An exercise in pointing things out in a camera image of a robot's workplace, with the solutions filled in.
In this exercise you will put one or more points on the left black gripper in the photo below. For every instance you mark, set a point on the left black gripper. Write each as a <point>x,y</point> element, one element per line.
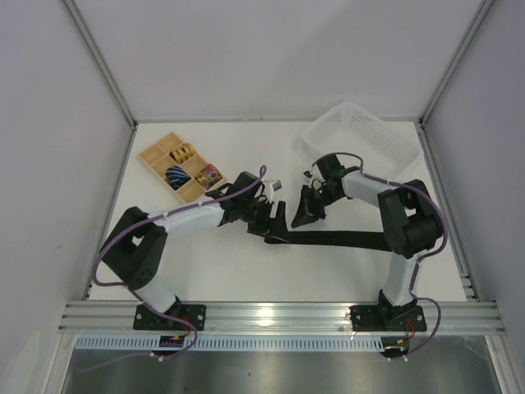
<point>264,219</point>

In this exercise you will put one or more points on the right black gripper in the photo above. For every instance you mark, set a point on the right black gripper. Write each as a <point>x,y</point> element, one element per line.
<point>311,201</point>

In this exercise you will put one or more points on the black necktie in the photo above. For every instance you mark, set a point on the black necktie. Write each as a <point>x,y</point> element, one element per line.
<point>368,240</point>

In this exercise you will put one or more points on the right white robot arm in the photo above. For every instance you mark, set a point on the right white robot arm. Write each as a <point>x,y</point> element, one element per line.
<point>413,229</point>

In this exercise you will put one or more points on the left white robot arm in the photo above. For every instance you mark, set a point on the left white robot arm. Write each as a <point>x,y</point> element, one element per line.
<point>133,250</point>

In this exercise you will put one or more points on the colourful dotted rolled tie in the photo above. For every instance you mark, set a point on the colourful dotted rolled tie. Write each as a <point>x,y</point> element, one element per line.
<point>208,177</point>

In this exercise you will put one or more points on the white plastic basket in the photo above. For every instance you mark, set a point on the white plastic basket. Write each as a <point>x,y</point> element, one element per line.
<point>349,128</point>

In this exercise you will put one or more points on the blue striped rolled tie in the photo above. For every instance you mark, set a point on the blue striped rolled tie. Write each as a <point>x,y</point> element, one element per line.
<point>176,177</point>

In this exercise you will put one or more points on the wooden compartment box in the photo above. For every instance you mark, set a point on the wooden compartment box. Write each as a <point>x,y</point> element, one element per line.
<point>157,160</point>

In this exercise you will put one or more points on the yellow patterned rolled tie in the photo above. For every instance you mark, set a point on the yellow patterned rolled tie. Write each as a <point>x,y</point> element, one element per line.
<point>182,153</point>

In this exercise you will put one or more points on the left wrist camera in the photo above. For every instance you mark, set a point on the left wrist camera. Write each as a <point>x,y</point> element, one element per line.
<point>270,187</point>

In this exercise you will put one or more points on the white slotted cable duct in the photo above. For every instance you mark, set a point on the white slotted cable duct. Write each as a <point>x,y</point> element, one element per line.
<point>234,343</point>

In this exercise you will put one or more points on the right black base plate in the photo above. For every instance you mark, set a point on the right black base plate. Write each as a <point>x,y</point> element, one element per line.
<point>381,318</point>

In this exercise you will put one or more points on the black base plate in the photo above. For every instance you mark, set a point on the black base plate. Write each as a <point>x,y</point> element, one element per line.
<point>146,320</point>
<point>381,318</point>

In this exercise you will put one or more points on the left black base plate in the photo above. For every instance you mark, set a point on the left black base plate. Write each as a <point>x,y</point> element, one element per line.
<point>146,320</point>

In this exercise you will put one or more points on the aluminium mounting rail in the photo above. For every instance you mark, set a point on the aluminium mounting rail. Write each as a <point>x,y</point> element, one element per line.
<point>268,318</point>

